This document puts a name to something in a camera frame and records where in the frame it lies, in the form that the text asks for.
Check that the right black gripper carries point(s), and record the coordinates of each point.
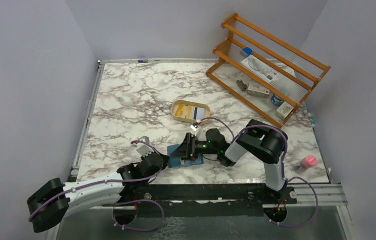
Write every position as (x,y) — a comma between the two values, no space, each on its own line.
(185,150)

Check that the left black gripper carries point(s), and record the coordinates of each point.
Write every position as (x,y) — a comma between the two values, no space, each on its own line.
(165,163)

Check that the blue leather card holder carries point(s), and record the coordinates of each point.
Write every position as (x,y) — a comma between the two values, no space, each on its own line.
(175,162)

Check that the light blue striped card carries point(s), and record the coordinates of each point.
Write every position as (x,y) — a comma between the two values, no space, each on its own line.
(198,113)

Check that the yellow orange card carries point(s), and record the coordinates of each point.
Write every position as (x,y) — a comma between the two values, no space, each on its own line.
(183,111)

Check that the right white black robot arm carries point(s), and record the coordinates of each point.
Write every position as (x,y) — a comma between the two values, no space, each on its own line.
(267,143)

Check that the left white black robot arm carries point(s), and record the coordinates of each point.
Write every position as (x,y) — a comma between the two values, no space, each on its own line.
(56,200)

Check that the yellow oval tray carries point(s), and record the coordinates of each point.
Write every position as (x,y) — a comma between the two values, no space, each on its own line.
(193,104)

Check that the brown small figurine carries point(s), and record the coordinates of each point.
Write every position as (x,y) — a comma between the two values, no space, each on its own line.
(242,85)

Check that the small beige red box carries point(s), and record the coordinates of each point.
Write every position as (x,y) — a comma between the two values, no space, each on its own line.
(257,90)

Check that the blue white can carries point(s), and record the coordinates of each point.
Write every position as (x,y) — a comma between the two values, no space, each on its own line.
(276,100)

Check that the small green white box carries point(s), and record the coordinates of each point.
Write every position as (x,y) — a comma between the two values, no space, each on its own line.
(284,111)

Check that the long white printed box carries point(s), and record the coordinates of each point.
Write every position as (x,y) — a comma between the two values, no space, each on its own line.
(261,69)

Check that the orange wooden rack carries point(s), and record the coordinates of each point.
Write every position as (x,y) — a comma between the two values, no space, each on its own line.
(300,73)

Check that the blue grey eraser block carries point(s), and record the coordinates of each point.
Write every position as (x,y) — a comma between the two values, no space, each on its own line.
(246,52)

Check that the pink round object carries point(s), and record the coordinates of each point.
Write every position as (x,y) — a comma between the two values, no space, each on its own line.
(307,163)

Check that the green marker at table edge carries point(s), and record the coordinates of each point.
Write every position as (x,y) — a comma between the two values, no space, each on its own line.
(312,120)

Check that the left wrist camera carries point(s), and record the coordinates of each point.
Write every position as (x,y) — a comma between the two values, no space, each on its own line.
(142,146)

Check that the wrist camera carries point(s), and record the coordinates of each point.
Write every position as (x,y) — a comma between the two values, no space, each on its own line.
(142,146)
(196,129)

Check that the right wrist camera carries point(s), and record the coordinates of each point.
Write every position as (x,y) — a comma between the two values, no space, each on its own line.
(196,129)

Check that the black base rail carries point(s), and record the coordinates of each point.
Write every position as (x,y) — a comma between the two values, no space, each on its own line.
(201,200)

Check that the purple marker on frame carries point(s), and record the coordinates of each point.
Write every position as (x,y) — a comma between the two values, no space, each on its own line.
(143,61)

